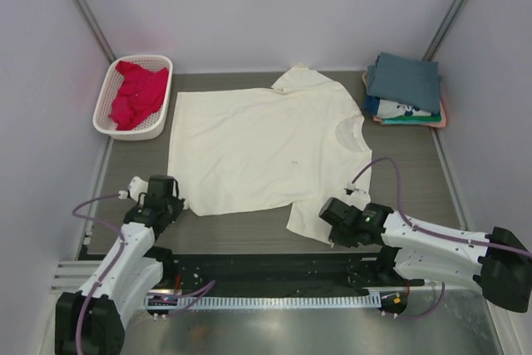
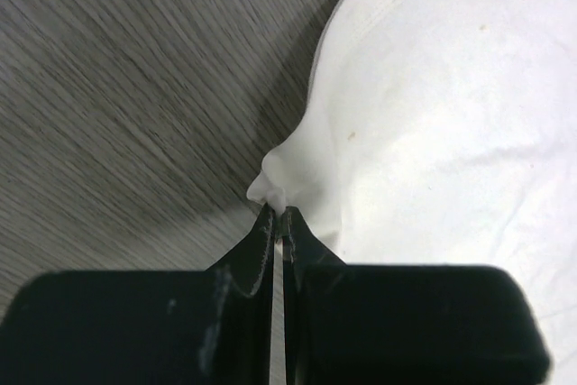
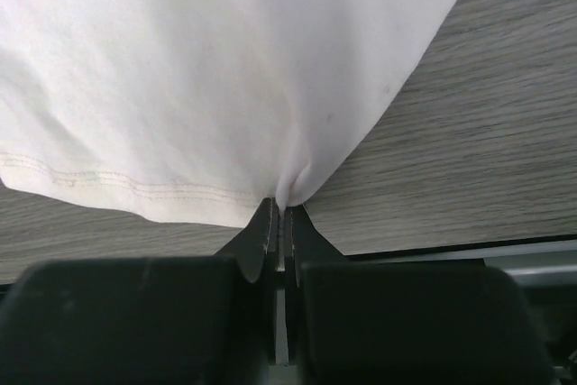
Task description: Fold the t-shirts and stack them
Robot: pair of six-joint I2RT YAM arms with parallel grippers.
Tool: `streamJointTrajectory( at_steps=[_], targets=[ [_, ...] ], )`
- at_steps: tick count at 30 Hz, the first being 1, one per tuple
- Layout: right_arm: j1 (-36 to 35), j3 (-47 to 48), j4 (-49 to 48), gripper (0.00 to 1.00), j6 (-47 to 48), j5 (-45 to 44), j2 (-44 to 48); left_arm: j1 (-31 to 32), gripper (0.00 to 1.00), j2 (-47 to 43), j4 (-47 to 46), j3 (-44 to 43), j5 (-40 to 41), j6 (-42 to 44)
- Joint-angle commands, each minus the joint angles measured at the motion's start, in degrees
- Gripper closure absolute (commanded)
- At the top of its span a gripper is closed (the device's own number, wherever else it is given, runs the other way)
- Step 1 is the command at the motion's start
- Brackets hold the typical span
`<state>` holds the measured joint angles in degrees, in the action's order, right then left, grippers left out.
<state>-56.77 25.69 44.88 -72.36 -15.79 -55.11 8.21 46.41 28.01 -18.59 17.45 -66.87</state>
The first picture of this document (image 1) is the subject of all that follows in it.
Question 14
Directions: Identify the cream white t shirt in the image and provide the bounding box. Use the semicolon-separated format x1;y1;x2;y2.
168;65;372;242

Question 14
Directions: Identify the white perforated plastic basket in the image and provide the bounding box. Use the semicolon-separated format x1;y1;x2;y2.
92;55;173;141

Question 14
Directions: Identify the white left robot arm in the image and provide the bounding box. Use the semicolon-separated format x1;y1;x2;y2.
54;175;185;354

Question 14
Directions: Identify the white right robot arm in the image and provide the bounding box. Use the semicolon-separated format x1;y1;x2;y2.
319;198;531;313

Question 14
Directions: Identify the red t shirt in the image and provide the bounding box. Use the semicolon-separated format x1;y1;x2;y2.
109;61;169;131

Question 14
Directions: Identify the folded green t shirt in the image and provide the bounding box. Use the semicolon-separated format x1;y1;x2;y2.
381;114;445;126

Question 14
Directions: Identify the folded white blue patterned shirt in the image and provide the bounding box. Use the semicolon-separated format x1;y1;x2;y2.
364;96;433;119

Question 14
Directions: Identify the folded grey-blue t shirt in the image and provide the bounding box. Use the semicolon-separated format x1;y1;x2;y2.
367;52;441;114

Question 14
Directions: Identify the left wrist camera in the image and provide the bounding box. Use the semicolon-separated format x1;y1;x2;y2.
118;176;148;202

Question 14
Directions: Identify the slotted grey cable duct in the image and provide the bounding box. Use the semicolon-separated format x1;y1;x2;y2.
143;292;382;313

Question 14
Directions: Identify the aluminium extrusion rail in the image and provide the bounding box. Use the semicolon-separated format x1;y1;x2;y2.
51;260;101;293

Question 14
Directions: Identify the left aluminium frame post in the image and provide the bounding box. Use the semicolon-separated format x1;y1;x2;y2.
72;0;116;63

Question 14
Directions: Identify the aluminium frame post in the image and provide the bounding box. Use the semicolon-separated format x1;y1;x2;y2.
423;0;469;62
72;0;116;63

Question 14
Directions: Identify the right aluminium frame post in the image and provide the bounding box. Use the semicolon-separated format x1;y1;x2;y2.
423;0;469;62

